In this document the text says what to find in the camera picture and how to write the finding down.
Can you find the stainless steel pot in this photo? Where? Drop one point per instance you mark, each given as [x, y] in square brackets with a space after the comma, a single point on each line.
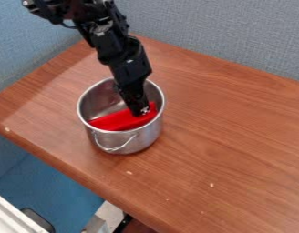
[100, 101]

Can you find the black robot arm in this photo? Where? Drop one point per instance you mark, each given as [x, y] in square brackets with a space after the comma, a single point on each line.
[103, 26]

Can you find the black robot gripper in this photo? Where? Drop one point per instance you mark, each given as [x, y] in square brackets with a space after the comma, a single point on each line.
[130, 66]

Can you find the red plastic block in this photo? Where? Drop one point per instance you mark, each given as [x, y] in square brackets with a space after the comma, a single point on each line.
[122, 120]

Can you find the grey table leg bracket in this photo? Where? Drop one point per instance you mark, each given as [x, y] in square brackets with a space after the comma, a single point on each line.
[106, 219]

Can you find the white box with black base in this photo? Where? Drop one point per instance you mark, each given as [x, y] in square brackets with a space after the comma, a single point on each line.
[21, 220]

